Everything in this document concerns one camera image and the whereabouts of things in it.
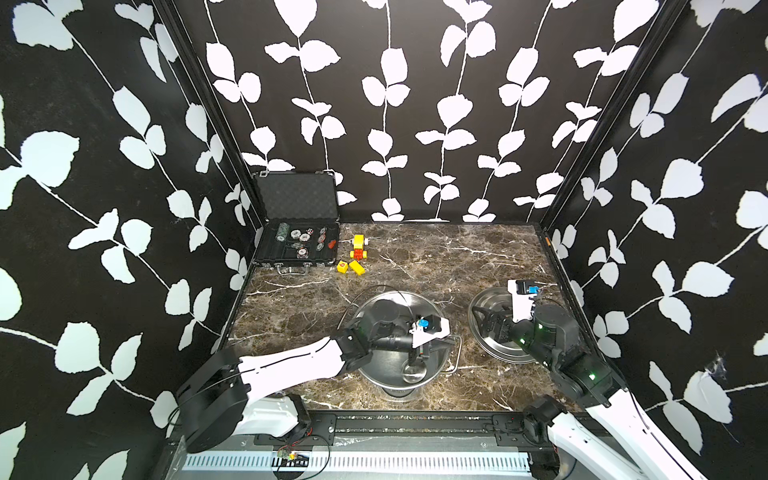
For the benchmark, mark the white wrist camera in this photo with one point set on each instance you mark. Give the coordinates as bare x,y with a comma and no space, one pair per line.
523,295
429,328

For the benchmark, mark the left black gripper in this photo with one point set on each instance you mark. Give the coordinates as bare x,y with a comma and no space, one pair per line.
442,342

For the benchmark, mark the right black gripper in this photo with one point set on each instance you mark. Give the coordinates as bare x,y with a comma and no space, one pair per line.
504,319

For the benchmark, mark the yellow red toy block figure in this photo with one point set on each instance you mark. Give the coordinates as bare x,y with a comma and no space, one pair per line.
359,244

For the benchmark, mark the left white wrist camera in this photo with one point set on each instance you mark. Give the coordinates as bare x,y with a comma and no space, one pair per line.
429,328

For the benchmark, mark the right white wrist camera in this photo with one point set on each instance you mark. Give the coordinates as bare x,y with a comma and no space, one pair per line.
523,295

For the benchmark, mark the yellow flat toy brick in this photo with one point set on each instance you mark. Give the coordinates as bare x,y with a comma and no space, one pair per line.
357,268

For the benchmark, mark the white slotted cable duct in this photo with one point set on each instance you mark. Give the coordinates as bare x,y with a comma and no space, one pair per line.
416,463

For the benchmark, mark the metal ladle spoon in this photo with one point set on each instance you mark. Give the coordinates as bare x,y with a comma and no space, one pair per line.
414,369

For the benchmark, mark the open black carrying case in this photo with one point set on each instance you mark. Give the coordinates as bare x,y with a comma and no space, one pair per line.
301,226

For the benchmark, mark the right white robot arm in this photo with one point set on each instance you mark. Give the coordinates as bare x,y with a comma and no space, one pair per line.
552,338

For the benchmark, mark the stainless steel pot lid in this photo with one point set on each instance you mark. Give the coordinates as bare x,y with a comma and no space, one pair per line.
528,334

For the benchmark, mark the black front rail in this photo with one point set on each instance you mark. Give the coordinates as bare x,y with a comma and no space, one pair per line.
505,429

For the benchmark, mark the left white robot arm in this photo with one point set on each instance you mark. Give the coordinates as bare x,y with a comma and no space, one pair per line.
231,394

